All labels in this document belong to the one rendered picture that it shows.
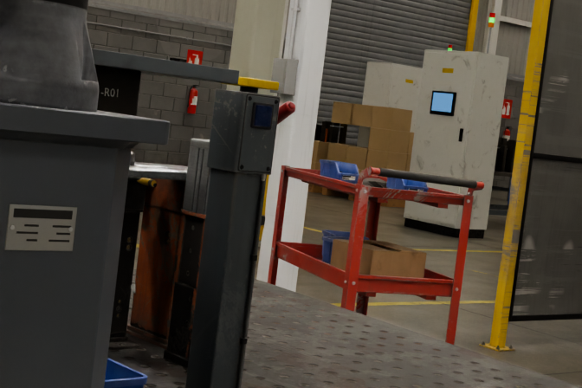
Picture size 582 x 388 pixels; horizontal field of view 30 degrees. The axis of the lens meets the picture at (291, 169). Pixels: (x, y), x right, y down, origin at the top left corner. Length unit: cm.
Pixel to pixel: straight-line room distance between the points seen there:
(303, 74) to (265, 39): 325
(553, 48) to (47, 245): 529
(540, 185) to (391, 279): 239
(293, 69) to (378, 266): 200
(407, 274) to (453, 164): 796
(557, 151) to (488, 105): 583
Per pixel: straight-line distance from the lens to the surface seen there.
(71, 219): 89
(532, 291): 615
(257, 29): 881
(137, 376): 133
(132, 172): 173
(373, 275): 377
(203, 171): 171
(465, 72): 1184
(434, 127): 1206
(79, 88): 91
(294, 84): 561
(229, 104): 151
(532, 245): 609
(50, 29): 90
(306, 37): 562
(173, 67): 137
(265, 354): 190
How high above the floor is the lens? 112
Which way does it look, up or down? 3 degrees down
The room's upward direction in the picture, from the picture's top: 7 degrees clockwise
